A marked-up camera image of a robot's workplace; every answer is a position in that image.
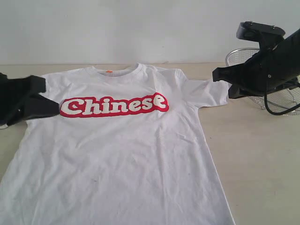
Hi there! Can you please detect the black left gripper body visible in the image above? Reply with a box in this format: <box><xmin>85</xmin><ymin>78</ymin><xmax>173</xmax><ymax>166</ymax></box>
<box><xmin>0</xmin><ymin>73</ymin><xmax>30</xmax><ymax>127</ymax></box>

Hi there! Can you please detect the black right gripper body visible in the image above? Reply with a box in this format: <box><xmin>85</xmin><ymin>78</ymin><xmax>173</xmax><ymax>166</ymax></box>
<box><xmin>236</xmin><ymin>47</ymin><xmax>286</xmax><ymax>96</ymax></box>

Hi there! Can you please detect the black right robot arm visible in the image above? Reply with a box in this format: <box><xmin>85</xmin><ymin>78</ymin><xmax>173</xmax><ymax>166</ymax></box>
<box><xmin>212</xmin><ymin>30</ymin><xmax>300</xmax><ymax>99</ymax></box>

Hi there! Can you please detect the metal wire mesh basket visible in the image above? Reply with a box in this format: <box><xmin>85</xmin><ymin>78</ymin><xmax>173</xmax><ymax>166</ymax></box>
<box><xmin>225</xmin><ymin>47</ymin><xmax>300</xmax><ymax>116</ymax></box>

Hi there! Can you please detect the black right camera cable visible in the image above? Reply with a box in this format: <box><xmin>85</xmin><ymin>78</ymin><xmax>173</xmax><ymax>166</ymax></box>
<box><xmin>263</xmin><ymin>81</ymin><xmax>300</xmax><ymax>115</ymax></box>

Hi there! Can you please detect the white t-shirt red print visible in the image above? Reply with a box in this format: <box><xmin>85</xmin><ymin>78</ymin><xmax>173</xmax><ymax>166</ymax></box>
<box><xmin>0</xmin><ymin>64</ymin><xmax>234</xmax><ymax>225</ymax></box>

